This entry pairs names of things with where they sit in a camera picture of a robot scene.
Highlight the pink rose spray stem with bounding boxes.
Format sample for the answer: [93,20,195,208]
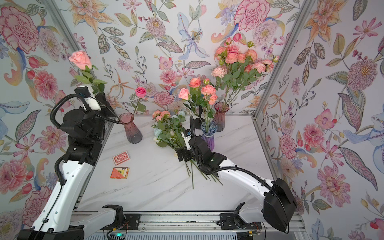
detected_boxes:
[201,79,218,127]

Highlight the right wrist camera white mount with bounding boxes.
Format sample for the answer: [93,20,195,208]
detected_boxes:
[182,129,192,151]

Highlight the large pink rose stem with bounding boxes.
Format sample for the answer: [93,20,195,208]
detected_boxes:
[178,88,199,117]

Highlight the blue microphone on black stand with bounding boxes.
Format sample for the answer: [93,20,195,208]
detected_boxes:
[193,106,205,130]

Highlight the smoky pink glass vase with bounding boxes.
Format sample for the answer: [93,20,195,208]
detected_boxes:
[119,113,143,144]

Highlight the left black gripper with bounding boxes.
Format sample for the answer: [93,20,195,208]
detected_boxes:
[79,91,116,143]

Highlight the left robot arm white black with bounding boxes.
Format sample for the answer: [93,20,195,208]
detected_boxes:
[17,90,126,240]

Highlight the orange red card box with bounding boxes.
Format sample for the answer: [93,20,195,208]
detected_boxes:
[110,167,130,179]

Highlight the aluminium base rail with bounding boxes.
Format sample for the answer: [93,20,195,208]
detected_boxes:
[47,210,307,240]

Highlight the red glass vase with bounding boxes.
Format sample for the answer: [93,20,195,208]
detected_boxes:
[213,102,230,132]

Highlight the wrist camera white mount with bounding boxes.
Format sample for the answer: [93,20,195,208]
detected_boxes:
[75,85,102,111]
[182,129,192,151]

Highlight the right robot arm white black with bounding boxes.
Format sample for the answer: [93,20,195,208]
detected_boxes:
[177,135,298,234]

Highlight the pale pink carnation stem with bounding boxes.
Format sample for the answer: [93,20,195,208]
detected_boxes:
[212,65,229,103]

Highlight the pink flower bouquet green stems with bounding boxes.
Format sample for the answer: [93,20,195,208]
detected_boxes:
[150,109,223,190]

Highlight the light pink rose stem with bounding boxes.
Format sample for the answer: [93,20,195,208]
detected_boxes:
[69,51,106,95]

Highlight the magenta pink rose stem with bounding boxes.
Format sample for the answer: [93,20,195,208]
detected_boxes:
[131,87,147,115]

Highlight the purple blue glass vase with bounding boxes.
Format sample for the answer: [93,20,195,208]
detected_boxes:
[201,121,218,152]

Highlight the pink rose cluster stem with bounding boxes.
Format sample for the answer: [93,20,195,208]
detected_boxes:
[212,39,251,105]

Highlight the red playing card box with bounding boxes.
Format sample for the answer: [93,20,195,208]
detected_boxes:
[113,151,130,166]

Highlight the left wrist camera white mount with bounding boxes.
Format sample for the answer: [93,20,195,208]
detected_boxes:
[75,85,102,111]

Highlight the coral pink rose stem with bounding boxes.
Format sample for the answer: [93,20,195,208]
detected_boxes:
[188,78,208,119]

